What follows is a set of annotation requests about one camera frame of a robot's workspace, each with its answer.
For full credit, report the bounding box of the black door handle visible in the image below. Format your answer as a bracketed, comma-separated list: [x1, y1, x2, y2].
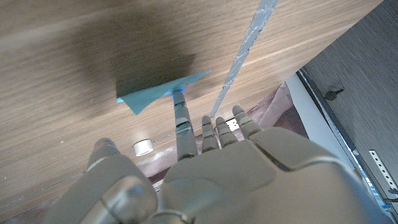
[323, 88, 345, 101]

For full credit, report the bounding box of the grey tape outline strip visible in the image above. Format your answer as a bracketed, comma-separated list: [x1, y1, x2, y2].
[0, 0, 280, 209]

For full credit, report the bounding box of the white perforated metal rail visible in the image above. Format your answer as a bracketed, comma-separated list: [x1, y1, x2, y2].
[368, 149, 398, 192]

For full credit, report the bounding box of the blue cloth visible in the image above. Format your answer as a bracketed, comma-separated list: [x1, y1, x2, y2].
[116, 70, 213, 116]

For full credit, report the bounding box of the white tape roll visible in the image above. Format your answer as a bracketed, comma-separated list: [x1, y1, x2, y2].
[132, 139, 154, 157]

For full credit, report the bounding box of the white door frame post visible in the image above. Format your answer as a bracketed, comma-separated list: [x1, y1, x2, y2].
[285, 73, 358, 170]

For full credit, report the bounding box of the white power strip box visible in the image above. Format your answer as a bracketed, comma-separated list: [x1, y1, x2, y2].
[225, 117, 240, 132]

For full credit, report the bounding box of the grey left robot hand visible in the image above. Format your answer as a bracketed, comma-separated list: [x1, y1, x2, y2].
[42, 90, 394, 224]

